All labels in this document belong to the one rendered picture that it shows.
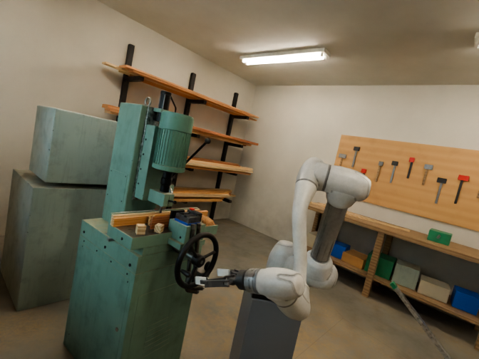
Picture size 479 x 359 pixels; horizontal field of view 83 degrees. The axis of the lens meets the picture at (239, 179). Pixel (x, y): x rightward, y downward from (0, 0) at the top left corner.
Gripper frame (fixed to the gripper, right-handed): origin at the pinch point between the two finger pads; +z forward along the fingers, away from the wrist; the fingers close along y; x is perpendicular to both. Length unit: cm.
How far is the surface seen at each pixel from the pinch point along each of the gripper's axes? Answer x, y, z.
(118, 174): -53, 0, 66
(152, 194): -39, -8, 45
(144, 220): -25, -1, 44
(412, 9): -167, -152, -87
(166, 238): -15.1, -4.2, 31.5
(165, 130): -70, -3, 27
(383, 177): -53, -330, -29
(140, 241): -16.2, 10.9, 31.1
